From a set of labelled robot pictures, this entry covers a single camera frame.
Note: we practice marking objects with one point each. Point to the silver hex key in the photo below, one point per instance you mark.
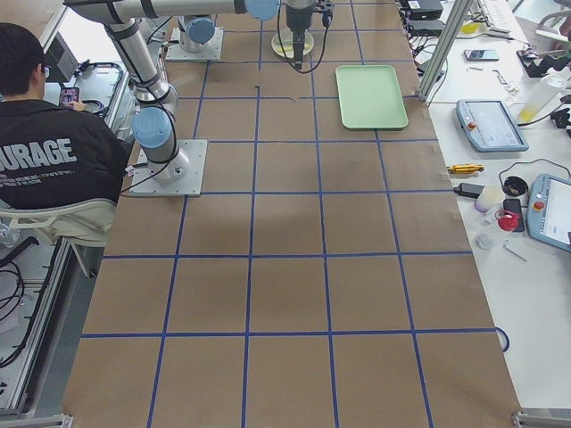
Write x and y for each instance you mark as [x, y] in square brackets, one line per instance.
[507, 246]

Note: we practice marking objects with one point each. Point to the red round object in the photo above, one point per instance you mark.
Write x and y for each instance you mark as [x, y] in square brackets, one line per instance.
[506, 221]

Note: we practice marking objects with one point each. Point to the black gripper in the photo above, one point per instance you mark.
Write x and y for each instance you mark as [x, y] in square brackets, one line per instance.
[296, 18]

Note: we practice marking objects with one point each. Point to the blue teach pendant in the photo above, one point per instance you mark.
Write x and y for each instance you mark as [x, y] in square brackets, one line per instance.
[548, 213]
[489, 126]

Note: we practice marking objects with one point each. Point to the black power adapter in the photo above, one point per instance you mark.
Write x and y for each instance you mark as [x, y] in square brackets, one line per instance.
[468, 190]

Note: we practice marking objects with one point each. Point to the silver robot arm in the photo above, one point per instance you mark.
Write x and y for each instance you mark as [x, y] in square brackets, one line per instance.
[195, 31]
[153, 127]

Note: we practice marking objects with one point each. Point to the person in black jacket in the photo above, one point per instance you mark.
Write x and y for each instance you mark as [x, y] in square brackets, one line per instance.
[50, 156]

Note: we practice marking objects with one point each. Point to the upper blue teach pendant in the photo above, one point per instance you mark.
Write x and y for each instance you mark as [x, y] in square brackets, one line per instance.
[489, 126]

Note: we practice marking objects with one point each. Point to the white round plate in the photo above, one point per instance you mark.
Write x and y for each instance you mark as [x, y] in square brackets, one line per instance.
[284, 37]

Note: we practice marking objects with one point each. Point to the grey electronics box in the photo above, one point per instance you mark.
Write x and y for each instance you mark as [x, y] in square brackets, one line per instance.
[61, 61]

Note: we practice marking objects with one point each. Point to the clear bottle yellow liquid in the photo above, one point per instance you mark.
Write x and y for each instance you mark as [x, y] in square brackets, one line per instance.
[543, 92]

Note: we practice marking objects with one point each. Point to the black smartphone on table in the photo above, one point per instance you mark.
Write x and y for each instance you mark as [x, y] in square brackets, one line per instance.
[513, 205]

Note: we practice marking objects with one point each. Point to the black round container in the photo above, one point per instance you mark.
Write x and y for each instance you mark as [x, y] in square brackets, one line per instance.
[514, 186]

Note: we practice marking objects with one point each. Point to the aluminium frame post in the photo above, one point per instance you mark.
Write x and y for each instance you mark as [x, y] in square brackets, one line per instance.
[456, 17]

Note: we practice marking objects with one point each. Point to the light green plastic tray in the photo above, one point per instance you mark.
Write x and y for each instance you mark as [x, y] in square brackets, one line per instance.
[370, 97]

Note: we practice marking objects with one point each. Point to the smartphone on white table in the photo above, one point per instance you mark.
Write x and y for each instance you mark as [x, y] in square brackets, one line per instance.
[481, 55]

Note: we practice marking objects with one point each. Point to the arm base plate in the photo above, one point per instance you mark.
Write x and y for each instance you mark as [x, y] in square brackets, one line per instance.
[182, 176]
[210, 52]

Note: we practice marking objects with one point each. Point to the lower blue teach pendant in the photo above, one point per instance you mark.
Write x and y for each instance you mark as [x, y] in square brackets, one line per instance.
[548, 213]

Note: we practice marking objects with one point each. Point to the pink smartphone in hand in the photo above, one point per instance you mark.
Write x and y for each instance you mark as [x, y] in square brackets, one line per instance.
[68, 96]

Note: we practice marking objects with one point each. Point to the white lavender cup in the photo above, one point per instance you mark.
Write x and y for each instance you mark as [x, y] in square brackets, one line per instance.
[490, 197]

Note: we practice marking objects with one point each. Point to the white plastic chair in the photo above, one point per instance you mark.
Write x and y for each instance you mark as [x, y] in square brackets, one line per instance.
[85, 224]

